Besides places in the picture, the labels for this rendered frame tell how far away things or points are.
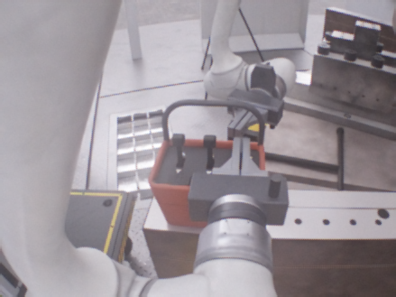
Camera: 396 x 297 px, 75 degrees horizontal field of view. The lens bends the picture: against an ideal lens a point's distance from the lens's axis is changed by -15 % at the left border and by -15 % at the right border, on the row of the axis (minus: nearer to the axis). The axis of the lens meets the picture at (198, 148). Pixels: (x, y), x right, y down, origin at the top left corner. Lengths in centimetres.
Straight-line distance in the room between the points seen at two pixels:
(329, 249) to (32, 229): 55
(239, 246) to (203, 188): 12
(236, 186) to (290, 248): 25
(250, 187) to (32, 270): 28
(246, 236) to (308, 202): 35
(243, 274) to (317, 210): 38
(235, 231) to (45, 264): 19
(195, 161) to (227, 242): 27
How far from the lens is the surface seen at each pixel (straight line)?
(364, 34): 159
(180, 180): 51
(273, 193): 38
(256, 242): 32
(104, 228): 111
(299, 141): 148
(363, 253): 67
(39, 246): 21
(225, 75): 88
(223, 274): 29
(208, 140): 51
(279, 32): 378
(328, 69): 154
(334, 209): 66
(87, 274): 28
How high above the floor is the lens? 116
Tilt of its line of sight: 38 degrees down
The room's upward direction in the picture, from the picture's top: 3 degrees counter-clockwise
